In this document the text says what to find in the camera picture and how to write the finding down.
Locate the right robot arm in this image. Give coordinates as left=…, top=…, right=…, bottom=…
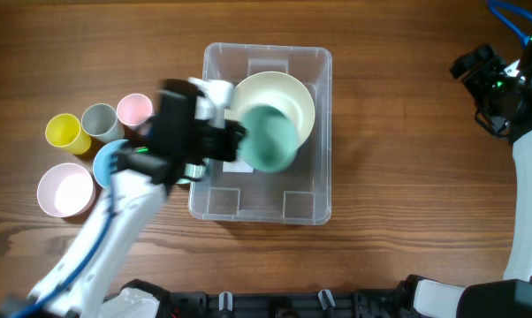
left=399, top=35, right=532, bottom=317

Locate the clear plastic storage container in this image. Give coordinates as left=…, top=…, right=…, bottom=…
left=188, top=42, right=332, bottom=225

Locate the left blue cable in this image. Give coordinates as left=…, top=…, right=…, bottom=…
left=9, top=176, right=119, bottom=318

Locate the light blue small bowl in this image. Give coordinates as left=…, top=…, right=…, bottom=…
left=93, top=139, right=126, bottom=189

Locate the pink small bowl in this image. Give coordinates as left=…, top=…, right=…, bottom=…
left=36, top=163, right=95, bottom=218

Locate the grey cup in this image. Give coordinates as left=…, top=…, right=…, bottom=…
left=81, top=103, right=125, bottom=143

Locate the pink cup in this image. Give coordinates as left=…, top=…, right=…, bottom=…
left=116, top=94, right=154, bottom=129

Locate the beige bowl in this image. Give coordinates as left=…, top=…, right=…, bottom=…
left=224, top=72, right=315, bottom=147

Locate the white label in container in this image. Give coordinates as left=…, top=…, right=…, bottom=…
left=223, top=161, right=254, bottom=173

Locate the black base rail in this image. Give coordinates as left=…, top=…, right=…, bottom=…
left=102, top=289, right=408, bottom=318

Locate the mint green small bowl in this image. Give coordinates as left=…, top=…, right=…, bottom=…
left=176, top=159, right=209, bottom=185

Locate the yellow cup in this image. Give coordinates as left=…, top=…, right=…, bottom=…
left=45, top=113, right=91, bottom=155

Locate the blue cable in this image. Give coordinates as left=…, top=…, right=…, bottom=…
left=486, top=0, right=532, bottom=49
left=9, top=176, right=119, bottom=318

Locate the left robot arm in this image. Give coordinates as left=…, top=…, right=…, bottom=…
left=0, top=78, right=246, bottom=317

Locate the right blue cable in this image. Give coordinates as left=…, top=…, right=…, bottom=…
left=486, top=0, right=532, bottom=49

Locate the teal green small bowl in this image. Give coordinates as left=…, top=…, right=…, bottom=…
left=239, top=105, right=300, bottom=173

